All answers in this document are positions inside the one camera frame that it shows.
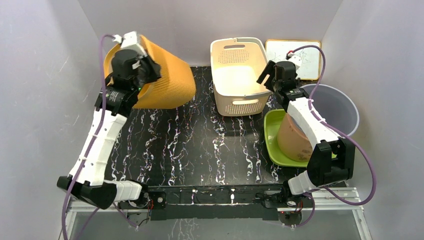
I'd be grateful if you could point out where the green plastic tray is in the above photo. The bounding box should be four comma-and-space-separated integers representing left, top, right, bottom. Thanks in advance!
264, 108, 353, 168

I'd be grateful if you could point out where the small whiteboard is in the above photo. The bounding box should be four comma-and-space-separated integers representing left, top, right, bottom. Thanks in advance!
265, 39, 321, 81

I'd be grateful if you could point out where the cream perforated basket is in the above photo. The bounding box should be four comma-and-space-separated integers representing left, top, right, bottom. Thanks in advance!
210, 37, 271, 117

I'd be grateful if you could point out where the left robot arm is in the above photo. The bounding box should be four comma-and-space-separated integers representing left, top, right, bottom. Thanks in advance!
56, 49, 161, 210

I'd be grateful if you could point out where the orange mesh basket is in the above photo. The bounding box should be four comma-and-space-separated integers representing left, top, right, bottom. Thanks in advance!
103, 34, 197, 110

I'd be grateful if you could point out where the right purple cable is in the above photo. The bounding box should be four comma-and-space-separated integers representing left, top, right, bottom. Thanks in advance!
285, 44, 379, 229

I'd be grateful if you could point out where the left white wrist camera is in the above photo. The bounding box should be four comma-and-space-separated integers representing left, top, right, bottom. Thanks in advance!
112, 31, 148, 58

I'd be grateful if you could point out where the aluminium rail frame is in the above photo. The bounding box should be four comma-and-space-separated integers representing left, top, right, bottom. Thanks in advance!
57, 187, 374, 240

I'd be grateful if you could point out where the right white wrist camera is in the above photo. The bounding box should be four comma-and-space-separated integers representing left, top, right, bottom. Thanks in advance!
286, 52, 303, 70

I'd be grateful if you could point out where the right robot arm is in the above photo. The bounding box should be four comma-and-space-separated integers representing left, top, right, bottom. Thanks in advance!
256, 60, 356, 207

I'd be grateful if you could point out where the grey and tan bucket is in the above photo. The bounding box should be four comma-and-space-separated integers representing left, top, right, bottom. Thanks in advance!
276, 84, 360, 163

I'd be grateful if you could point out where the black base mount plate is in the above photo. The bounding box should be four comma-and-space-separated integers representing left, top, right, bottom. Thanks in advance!
117, 184, 312, 221

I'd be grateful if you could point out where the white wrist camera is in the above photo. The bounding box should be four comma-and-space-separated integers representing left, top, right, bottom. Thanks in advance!
112, 31, 148, 58
286, 52, 303, 70

